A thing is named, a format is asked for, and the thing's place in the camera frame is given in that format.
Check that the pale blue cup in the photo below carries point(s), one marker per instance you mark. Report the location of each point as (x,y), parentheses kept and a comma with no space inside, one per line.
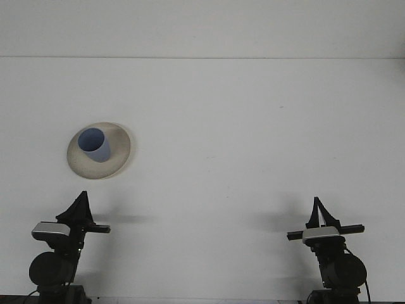
(101,153)

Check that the pale round plate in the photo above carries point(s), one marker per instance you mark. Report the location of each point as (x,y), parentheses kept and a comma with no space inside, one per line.
(118,158)

